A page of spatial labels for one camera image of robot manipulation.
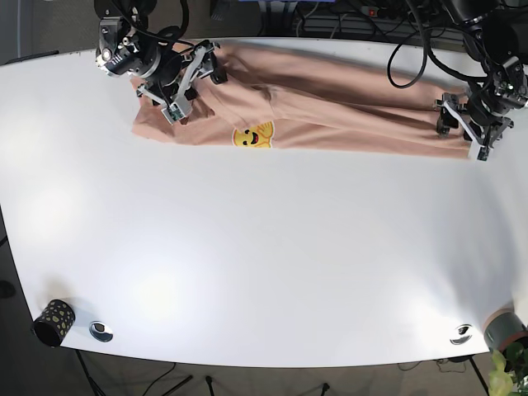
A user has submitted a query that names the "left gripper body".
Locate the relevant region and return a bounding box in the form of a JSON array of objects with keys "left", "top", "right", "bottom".
[{"left": 435, "top": 92, "right": 514, "bottom": 162}]

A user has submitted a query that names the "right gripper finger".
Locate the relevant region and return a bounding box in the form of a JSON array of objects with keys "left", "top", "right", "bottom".
[
  {"left": 205, "top": 62, "right": 228, "bottom": 85},
  {"left": 180, "top": 86, "right": 198, "bottom": 103}
]

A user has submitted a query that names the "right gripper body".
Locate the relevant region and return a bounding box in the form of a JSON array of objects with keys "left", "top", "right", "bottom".
[{"left": 136, "top": 40, "right": 220, "bottom": 125}]

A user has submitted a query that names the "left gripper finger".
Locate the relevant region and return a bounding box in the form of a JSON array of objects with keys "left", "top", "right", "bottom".
[{"left": 436, "top": 111, "right": 455, "bottom": 136}]

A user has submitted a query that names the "salmon pink T-shirt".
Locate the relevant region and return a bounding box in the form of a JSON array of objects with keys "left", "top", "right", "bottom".
[{"left": 132, "top": 44, "right": 470, "bottom": 158}]

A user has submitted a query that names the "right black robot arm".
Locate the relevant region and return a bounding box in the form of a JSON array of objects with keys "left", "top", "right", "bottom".
[{"left": 93, "top": 1, "right": 228, "bottom": 125}]

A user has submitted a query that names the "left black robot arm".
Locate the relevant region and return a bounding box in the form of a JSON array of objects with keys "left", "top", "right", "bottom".
[{"left": 408, "top": 1, "right": 527, "bottom": 161}]

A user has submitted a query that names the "grey plant pot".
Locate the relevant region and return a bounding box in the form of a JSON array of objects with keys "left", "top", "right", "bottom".
[{"left": 483, "top": 309, "right": 527, "bottom": 352}]

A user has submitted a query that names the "black gold-dotted cup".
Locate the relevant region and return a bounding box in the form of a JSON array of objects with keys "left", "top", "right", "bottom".
[{"left": 31, "top": 299, "right": 76, "bottom": 347}]

